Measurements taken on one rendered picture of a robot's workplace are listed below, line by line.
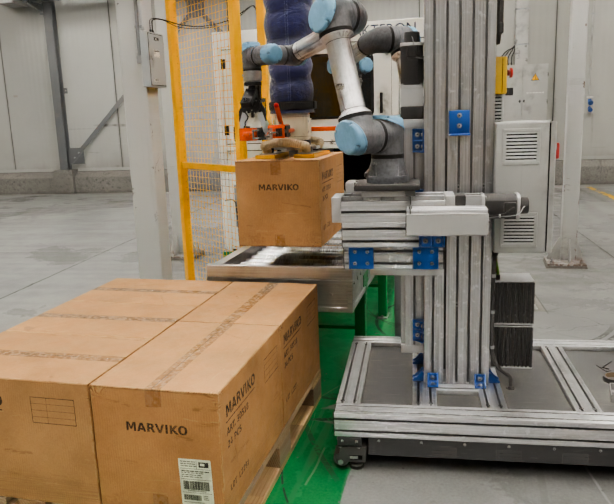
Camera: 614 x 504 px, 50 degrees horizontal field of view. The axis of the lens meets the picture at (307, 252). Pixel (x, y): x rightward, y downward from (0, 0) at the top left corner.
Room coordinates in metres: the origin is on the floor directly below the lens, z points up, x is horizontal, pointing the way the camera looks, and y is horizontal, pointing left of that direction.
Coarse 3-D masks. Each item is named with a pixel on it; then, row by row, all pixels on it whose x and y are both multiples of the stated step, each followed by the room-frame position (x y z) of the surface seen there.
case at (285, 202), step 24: (240, 168) 3.03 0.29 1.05; (264, 168) 3.00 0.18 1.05; (288, 168) 2.97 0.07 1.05; (312, 168) 2.95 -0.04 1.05; (336, 168) 3.33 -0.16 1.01; (240, 192) 3.03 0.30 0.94; (264, 192) 3.00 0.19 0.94; (288, 192) 2.97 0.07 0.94; (312, 192) 2.95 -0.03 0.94; (336, 192) 3.31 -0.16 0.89; (240, 216) 3.03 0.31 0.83; (264, 216) 3.00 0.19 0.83; (288, 216) 2.98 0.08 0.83; (312, 216) 2.95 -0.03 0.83; (240, 240) 3.03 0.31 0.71; (264, 240) 3.00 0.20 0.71; (288, 240) 2.98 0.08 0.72; (312, 240) 2.95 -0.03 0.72
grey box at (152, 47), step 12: (144, 36) 3.78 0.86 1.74; (156, 36) 3.88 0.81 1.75; (144, 48) 3.78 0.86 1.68; (156, 48) 3.87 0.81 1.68; (144, 60) 3.78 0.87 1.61; (156, 60) 3.86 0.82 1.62; (144, 72) 3.79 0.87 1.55; (156, 72) 3.85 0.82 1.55; (144, 84) 3.79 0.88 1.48; (156, 84) 3.83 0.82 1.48
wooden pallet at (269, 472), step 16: (320, 384) 2.81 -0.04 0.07; (304, 400) 2.70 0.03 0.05; (304, 416) 2.59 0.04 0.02; (288, 432) 2.29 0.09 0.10; (272, 448) 2.10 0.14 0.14; (288, 448) 2.28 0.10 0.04; (272, 464) 2.18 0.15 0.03; (256, 480) 1.92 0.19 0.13; (272, 480) 2.10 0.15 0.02; (0, 496) 1.85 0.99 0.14; (256, 496) 2.00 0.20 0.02
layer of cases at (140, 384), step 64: (64, 320) 2.40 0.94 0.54; (128, 320) 2.37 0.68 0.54; (192, 320) 2.34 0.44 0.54; (256, 320) 2.31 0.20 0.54; (0, 384) 1.84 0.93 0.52; (64, 384) 1.78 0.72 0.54; (128, 384) 1.75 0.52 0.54; (192, 384) 1.74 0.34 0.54; (256, 384) 1.97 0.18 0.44; (0, 448) 1.85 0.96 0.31; (64, 448) 1.79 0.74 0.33; (128, 448) 1.74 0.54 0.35; (192, 448) 1.69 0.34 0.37; (256, 448) 1.94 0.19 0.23
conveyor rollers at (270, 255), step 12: (336, 240) 3.81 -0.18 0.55; (264, 252) 3.55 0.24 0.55; (276, 252) 3.53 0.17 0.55; (288, 252) 3.51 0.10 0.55; (300, 252) 3.50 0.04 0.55; (312, 252) 3.48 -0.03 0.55; (324, 252) 3.47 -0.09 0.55; (336, 252) 3.46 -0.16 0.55; (264, 264) 3.26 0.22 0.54; (276, 264) 3.24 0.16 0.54; (288, 264) 3.23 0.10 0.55; (300, 264) 3.21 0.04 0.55; (312, 264) 3.20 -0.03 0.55; (324, 264) 3.19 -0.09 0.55; (336, 264) 3.17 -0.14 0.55
